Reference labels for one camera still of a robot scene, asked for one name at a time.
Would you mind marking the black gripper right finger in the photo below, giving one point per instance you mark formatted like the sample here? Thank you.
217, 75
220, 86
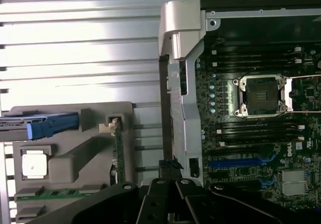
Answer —
190, 204

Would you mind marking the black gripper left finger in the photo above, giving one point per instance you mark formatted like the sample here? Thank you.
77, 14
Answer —
155, 204

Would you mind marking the black expansion slot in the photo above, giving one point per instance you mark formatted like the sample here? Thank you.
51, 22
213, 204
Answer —
235, 151
243, 183

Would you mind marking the blue expansion slot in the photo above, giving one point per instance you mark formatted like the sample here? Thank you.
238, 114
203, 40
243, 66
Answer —
235, 163

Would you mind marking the RAM slot white latches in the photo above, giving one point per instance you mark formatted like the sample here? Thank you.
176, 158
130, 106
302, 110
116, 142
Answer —
250, 62
250, 50
250, 129
250, 141

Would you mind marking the RAM slot black latches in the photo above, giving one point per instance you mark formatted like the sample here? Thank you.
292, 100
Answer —
250, 67
250, 56
250, 135
250, 124

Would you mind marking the green Dell motherboard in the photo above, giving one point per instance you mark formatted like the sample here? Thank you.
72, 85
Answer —
270, 158

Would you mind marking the silver chipset heatsink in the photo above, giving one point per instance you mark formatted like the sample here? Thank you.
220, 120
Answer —
293, 182

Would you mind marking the grey parts rack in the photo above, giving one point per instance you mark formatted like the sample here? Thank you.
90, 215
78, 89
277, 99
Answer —
100, 108

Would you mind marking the open PC case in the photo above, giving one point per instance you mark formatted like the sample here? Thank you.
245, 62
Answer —
190, 83

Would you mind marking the silver CPU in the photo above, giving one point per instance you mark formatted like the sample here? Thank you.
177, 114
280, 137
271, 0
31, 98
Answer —
34, 166

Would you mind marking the CPU socket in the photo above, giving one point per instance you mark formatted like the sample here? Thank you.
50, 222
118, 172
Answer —
260, 96

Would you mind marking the hard disk blue carrier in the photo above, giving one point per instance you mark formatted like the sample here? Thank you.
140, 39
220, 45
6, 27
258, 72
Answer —
50, 126

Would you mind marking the metal socket cover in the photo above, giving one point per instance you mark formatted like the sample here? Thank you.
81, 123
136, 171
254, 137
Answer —
288, 96

